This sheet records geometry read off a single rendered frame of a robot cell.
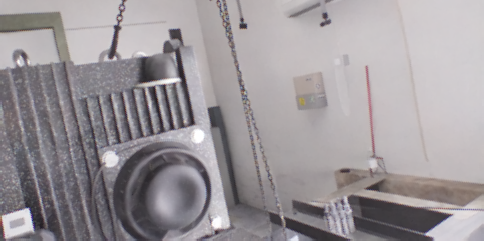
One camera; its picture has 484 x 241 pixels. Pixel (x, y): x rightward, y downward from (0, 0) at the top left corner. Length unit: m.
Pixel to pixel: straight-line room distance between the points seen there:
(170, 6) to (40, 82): 3.89
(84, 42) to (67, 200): 3.52
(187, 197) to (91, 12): 3.71
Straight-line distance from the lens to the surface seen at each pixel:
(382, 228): 1.81
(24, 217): 0.79
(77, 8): 4.40
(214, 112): 4.45
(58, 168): 0.88
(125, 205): 0.84
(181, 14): 4.69
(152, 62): 0.93
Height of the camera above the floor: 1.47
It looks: 3 degrees down
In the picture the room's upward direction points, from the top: 11 degrees counter-clockwise
